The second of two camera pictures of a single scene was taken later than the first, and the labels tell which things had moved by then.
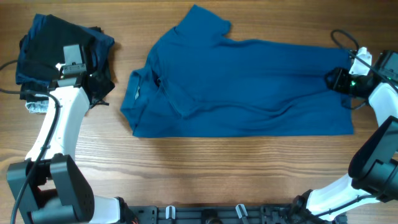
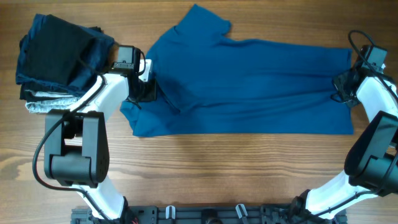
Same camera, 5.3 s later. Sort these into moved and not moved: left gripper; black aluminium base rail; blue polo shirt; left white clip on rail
Moved: left gripper
Not moved: blue polo shirt; left white clip on rail; black aluminium base rail
